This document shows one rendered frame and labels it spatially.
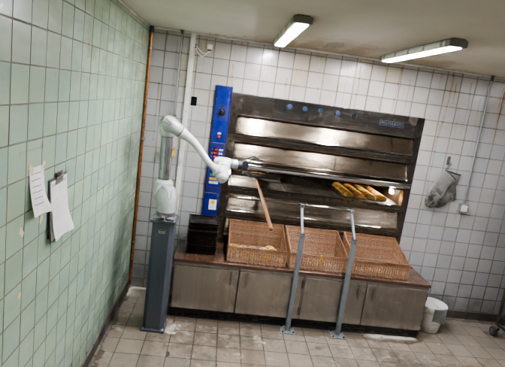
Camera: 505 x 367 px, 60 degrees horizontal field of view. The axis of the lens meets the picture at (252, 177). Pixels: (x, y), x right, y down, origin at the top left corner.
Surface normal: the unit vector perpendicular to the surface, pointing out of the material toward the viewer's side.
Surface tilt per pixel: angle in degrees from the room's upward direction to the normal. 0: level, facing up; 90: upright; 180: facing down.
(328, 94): 90
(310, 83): 90
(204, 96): 90
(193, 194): 90
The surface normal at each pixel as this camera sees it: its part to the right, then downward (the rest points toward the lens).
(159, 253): 0.00, 0.18
